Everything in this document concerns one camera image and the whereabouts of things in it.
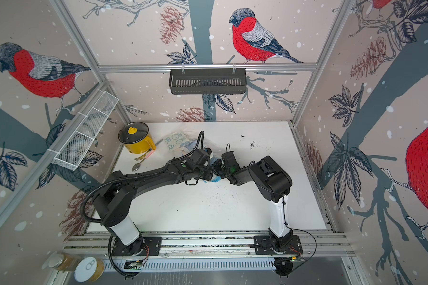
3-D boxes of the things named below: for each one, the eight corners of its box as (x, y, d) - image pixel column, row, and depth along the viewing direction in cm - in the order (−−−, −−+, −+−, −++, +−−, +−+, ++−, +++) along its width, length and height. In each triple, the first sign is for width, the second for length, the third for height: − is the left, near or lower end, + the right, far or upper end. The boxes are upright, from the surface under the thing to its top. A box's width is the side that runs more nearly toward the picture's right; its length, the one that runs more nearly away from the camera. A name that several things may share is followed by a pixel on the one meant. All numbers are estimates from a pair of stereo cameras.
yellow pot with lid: (128, 158, 102) (119, 147, 93) (125, 138, 113) (116, 125, 104) (156, 149, 107) (150, 137, 98) (150, 130, 117) (145, 117, 108)
